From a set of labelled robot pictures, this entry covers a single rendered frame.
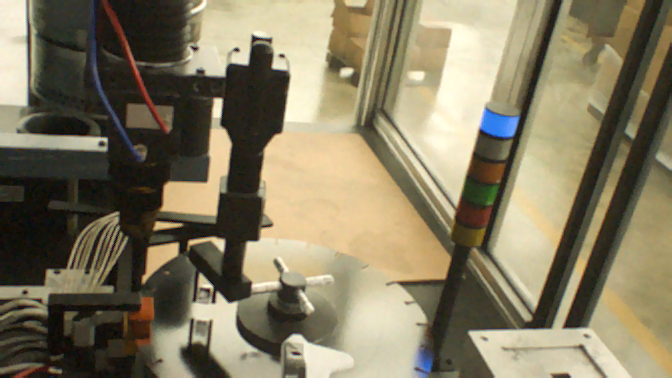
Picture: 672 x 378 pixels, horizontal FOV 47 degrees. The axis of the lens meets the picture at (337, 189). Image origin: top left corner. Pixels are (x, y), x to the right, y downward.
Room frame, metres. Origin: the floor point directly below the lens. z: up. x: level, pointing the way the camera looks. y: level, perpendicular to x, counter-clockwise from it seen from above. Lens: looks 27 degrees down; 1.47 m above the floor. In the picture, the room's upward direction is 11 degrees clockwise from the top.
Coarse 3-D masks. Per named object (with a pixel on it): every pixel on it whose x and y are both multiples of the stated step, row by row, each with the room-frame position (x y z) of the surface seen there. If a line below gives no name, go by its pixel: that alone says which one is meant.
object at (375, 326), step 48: (288, 240) 0.85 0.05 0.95; (144, 288) 0.69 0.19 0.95; (192, 288) 0.71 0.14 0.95; (336, 288) 0.76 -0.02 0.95; (384, 288) 0.78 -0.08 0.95; (144, 336) 0.61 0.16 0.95; (192, 336) 0.63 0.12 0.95; (240, 336) 0.64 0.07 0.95; (336, 336) 0.67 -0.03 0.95; (384, 336) 0.69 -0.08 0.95; (432, 336) 0.70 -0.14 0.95
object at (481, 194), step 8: (464, 184) 0.90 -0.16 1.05; (472, 184) 0.89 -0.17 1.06; (480, 184) 0.88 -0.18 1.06; (488, 184) 0.89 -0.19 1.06; (496, 184) 0.89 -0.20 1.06; (464, 192) 0.90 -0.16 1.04; (472, 192) 0.89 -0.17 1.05; (480, 192) 0.88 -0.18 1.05; (488, 192) 0.89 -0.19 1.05; (496, 192) 0.90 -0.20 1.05; (472, 200) 0.89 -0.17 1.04; (480, 200) 0.88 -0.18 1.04; (488, 200) 0.89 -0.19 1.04
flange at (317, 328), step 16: (240, 304) 0.68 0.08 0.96; (256, 304) 0.68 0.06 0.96; (272, 304) 0.67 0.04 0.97; (320, 304) 0.71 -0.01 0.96; (240, 320) 0.66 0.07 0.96; (256, 320) 0.66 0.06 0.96; (272, 320) 0.66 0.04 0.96; (288, 320) 0.66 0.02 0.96; (304, 320) 0.67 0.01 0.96; (320, 320) 0.68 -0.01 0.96; (336, 320) 0.69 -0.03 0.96; (256, 336) 0.64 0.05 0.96; (272, 336) 0.64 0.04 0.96; (288, 336) 0.64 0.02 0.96; (304, 336) 0.65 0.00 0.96; (320, 336) 0.65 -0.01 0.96
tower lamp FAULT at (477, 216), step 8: (464, 200) 0.89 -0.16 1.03; (456, 208) 0.91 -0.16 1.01; (464, 208) 0.89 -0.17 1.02; (472, 208) 0.89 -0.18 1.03; (480, 208) 0.88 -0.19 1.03; (488, 208) 0.89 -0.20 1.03; (456, 216) 0.90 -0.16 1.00; (464, 216) 0.89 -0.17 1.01; (472, 216) 0.88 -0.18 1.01; (480, 216) 0.89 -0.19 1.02; (488, 216) 0.90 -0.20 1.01; (464, 224) 0.89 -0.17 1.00; (472, 224) 0.88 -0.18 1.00; (480, 224) 0.89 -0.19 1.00
